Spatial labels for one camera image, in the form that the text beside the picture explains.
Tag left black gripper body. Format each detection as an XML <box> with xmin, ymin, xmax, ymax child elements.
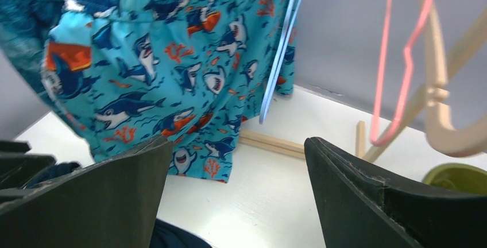
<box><xmin>1</xmin><ymin>140</ymin><xmax>56</xmax><ymax>203</ymax></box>

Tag light blue hanger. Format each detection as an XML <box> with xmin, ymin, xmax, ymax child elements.
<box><xmin>259</xmin><ymin>0</ymin><xmax>302</xmax><ymax>125</ymax></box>

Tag pink wire hanger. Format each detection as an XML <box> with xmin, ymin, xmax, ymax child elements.
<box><xmin>369</xmin><ymin>0</ymin><xmax>442</xmax><ymax>148</ymax></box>

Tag wooden clothes rack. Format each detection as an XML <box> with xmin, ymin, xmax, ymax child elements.
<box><xmin>237</xmin><ymin>8</ymin><xmax>487</xmax><ymax>164</ymax></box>

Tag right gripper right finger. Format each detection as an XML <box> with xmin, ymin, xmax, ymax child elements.
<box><xmin>304</xmin><ymin>137</ymin><xmax>486</xmax><ymax>247</ymax></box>

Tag green plastic basket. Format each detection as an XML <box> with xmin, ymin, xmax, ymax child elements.
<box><xmin>422</xmin><ymin>163</ymin><xmax>486</xmax><ymax>195</ymax></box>

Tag light wooden hanger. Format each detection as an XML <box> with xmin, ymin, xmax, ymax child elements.
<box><xmin>411</xmin><ymin>0</ymin><xmax>487</xmax><ymax>158</ymax></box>

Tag teal shark print shorts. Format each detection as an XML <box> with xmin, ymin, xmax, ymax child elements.
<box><xmin>0</xmin><ymin>0</ymin><xmax>229</xmax><ymax>95</ymax></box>

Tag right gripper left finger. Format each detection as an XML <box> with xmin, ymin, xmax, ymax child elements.
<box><xmin>1</xmin><ymin>137</ymin><xmax>173</xmax><ymax>247</ymax></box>

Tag light blue shark shorts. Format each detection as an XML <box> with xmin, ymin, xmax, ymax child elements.
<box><xmin>49</xmin><ymin>0</ymin><xmax>295</xmax><ymax>182</ymax></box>

